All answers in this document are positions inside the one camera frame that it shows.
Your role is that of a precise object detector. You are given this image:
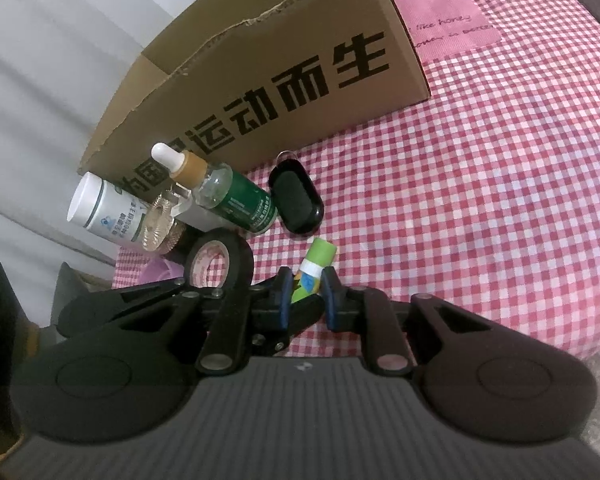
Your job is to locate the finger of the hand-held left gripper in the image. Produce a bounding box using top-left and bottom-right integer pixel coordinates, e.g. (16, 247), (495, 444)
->
(57, 279), (187, 337)

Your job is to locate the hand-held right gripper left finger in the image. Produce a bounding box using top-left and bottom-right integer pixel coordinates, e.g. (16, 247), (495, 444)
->
(115, 266), (293, 375)

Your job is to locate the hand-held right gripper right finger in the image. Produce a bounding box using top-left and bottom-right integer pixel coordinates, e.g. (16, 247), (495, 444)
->
(321, 266), (486, 376)

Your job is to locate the green glue stick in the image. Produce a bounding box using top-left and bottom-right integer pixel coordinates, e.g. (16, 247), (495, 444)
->
(290, 237), (338, 306)

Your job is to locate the black tape roll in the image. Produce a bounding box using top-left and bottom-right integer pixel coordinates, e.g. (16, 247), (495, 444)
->
(184, 228), (255, 293)

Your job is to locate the gold lid jar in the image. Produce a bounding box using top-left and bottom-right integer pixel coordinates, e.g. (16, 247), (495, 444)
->
(139, 187), (193, 261)

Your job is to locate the white pill bottle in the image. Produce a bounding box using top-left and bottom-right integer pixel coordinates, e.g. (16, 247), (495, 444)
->
(66, 172), (153, 251)

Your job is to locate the black key fob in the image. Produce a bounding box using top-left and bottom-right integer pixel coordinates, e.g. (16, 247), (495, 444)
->
(269, 151), (326, 237)

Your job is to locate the green dropper bottle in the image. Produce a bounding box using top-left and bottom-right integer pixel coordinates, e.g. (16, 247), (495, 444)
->
(151, 142), (273, 235)

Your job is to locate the brown cardboard box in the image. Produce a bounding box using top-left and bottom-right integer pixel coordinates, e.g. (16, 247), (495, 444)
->
(78, 0), (432, 196)

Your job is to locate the purple plastic item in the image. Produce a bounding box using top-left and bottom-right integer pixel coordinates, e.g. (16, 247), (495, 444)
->
(139, 259), (186, 288)

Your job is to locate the small white box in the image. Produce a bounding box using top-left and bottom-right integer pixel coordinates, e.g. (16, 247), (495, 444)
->
(177, 199), (253, 235)

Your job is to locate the pink checked cloth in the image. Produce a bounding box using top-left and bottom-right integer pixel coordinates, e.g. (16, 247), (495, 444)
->
(112, 0), (600, 361)

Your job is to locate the white curtain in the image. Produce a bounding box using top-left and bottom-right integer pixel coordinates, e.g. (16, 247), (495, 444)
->
(0, 0), (181, 267)

